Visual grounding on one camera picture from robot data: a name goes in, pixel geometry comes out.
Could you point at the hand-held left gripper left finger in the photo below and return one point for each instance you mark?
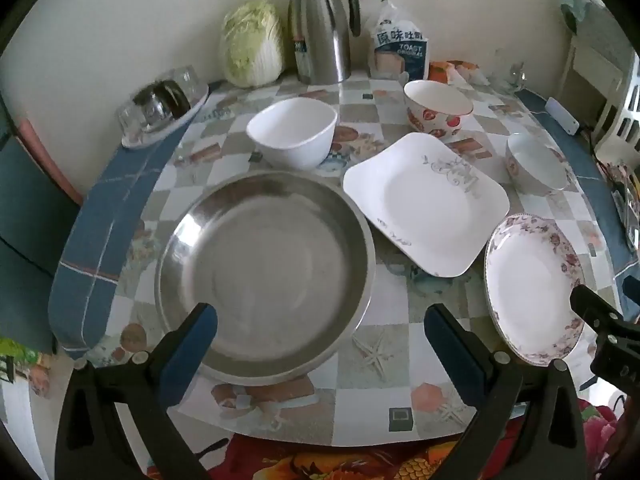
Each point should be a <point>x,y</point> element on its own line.
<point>190,350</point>

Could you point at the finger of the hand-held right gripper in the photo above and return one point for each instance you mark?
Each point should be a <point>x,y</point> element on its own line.
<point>600,310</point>

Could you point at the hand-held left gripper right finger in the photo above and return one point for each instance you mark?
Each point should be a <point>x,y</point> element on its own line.
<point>450,350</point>

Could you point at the round plate with floral rim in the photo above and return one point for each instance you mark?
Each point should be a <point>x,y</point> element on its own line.
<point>530,285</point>

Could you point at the stainless steel basin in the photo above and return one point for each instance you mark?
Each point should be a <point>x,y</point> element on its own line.
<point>270,270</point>

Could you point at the white square plate grey print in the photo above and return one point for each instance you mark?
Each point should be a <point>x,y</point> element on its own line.
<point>425,205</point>

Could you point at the small white floral bowl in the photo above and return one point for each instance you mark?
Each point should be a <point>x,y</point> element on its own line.
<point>537,165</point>

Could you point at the white bowl with red print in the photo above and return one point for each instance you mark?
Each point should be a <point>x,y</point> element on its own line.
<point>435,117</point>

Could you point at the white square bowl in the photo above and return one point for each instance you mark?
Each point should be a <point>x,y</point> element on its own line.
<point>295,135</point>

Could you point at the checked tablecloth with blue border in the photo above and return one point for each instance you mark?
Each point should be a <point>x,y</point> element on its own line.
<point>360,400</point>

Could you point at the red patterned cloth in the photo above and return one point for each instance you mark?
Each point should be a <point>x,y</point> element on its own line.
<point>350,462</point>

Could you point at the colourful printed packet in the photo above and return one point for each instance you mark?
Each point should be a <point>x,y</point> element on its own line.
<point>25,365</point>

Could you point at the white plastic chair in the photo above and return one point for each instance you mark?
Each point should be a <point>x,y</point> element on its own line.
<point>622,120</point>

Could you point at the white power strip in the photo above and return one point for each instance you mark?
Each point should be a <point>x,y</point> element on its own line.
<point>562,115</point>

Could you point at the white oval tray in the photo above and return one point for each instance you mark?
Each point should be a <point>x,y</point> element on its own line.
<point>150,137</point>

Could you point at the clear glass mug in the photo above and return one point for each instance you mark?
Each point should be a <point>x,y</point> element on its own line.
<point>512,77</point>

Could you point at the glass teapot with dark lid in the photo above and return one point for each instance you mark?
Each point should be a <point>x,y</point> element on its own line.
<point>165,102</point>

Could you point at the orange snack packet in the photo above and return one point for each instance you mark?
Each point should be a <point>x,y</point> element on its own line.
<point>440,70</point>
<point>467,72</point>

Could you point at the teal cloth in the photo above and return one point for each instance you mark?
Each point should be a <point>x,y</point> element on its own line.
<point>582,12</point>

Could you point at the bag of sliced toast bread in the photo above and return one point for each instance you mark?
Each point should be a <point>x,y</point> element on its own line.
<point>400,45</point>

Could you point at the napa cabbage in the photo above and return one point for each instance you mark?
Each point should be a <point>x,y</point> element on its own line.
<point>250,45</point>

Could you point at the stainless steel thermos jug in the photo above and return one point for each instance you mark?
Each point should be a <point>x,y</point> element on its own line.
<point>320,35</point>

